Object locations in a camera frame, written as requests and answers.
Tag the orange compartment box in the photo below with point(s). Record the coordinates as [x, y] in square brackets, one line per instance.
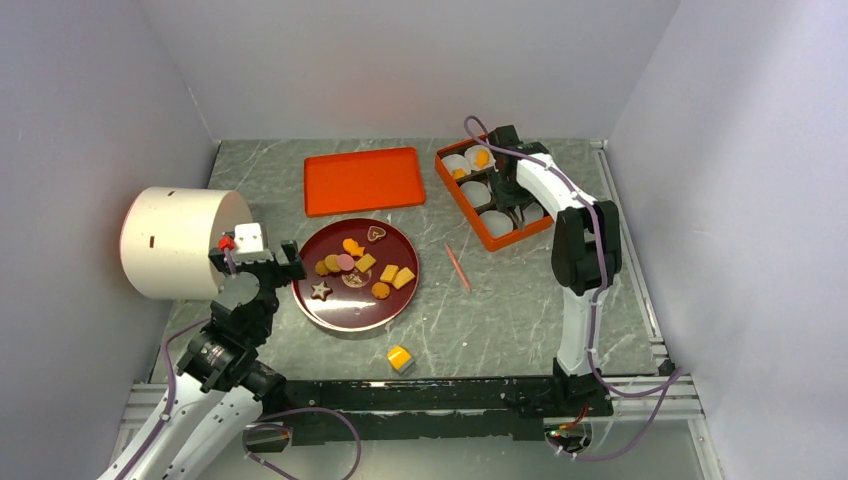
[471, 214]

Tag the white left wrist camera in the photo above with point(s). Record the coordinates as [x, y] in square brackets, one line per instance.
[249, 237]

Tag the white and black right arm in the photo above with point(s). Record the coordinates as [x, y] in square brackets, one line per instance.
[586, 256]

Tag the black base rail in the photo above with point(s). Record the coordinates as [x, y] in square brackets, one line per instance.
[519, 407]

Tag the fish shaped cookie in box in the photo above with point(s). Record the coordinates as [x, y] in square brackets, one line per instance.
[481, 159]

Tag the brown round cookie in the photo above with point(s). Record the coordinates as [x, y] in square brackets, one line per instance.
[331, 262]

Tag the pink stick near plate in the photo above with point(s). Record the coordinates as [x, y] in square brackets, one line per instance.
[458, 268]

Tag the orange box lid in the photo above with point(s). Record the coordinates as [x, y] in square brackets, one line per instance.
[354, 182]

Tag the pink round cookie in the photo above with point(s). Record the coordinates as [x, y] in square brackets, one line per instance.
[345, 262]

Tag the metal tongs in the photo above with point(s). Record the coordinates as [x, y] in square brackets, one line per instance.
[518, 216]

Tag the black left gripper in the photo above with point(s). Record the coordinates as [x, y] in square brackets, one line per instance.
[285, 271]

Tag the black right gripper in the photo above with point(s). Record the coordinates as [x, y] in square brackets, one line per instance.
[504, 199]

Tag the white paper liner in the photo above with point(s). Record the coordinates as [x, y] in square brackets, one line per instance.
[497, 223]
[476, 193]
[456, 161]
[532, 213]
[470, 153]

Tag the fish shaped orange cookie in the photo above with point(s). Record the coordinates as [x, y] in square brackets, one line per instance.
[353, 248]

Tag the rectangular butter biscuit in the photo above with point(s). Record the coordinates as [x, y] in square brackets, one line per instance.
[403, 277]

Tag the dark red round plate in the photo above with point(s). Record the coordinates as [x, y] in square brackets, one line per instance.
[352, 307]

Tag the heart shaped chocolate cookie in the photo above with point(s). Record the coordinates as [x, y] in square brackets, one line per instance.
[375, 234]

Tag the star shaped iced cookie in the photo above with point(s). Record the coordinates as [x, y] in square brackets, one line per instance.
[321, 291]

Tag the yellow small block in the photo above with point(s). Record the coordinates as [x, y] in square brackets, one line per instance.
[400, 359]

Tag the round orange cookie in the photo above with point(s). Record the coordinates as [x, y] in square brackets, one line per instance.
[381, 290]

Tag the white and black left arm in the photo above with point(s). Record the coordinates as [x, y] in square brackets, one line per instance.
[218, 386]

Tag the white cylinder container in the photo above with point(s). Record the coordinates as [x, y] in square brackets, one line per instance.
[167, 235]

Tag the brown scalloped cookie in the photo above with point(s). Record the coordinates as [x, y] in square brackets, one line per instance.
[322, 269]

